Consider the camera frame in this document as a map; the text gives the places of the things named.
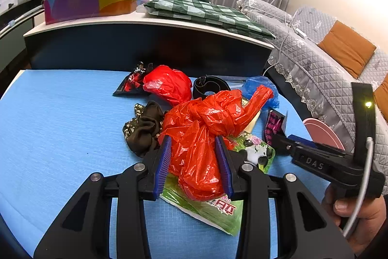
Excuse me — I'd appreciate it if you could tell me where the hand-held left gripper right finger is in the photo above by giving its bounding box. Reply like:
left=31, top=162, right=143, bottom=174
left=215, top=135, right=355, bottom=259

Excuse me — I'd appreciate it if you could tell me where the large red plastic bag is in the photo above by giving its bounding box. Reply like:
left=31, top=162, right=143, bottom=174
left=158, top=85, right=274, bottom=202

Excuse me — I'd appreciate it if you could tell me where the clear plastic sheet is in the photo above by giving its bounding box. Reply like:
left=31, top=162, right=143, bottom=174
left=218, top=75, right=252, bottom=90

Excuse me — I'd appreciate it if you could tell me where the blue plastic bag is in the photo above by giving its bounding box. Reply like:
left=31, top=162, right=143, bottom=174
left=242, top=76, right=280, bottom=111

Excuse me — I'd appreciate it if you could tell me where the large orange cushion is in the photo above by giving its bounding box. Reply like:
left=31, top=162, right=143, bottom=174
left=317, top=20, right=377, bottom=79

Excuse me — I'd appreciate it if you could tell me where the person's right hand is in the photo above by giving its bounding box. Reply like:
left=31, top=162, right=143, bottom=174
left=321, top=185, right=388, bottom=254

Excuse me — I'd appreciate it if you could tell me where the pink black packet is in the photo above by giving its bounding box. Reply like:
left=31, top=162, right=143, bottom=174
left=263, top=109, right=288, bottom=148

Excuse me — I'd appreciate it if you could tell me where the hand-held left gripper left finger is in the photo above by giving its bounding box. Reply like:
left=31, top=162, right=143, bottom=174
left=33, top=135, right=173, bottom=259

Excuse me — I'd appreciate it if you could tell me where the grey quilted sofa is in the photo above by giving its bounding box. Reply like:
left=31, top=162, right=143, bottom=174
left=236, top=0, right=388, bottom=196

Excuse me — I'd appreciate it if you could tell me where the black band roll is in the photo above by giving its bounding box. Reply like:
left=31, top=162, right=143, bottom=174
left=193, top=76, right=232, bottom=100

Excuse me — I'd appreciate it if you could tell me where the white cable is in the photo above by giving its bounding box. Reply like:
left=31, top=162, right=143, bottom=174
left=263, top=12, right=307, bottom=75

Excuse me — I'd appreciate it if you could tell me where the dark blue cabinet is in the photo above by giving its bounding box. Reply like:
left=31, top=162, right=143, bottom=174
left=24, top=12, right=275, bottom=77

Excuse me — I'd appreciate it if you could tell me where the small red plastic bag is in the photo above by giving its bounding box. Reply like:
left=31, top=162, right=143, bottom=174
left=142, top=65, right=193, bottom=106

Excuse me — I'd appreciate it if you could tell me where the cream packet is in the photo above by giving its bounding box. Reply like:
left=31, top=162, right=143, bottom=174
left=241, top=97, right=262, bottom=134

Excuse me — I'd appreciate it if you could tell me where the green panda packet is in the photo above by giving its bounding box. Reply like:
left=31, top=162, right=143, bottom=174
left=159, top=131, right=276, bottom=237

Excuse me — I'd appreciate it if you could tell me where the black red snack packet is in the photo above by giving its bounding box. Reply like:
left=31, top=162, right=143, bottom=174
left=113, top=62, right=154, bottom=96

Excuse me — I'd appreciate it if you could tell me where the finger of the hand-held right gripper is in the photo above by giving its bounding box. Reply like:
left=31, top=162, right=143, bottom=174
left=287, top=134, right=318, bottom=148
left=273, top=132, right=300, bottom=158

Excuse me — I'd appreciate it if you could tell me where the brown floral cloth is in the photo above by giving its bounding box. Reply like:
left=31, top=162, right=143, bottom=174
left=123, top=101, right=169, bottom=158

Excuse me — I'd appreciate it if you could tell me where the green checked cloth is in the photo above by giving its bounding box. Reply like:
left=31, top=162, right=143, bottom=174
left=144, top=0, right=276, bottom=40

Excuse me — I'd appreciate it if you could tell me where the pink plastic plate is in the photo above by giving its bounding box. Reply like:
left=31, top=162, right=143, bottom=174
left=303, top=118, right=346, bottom=151

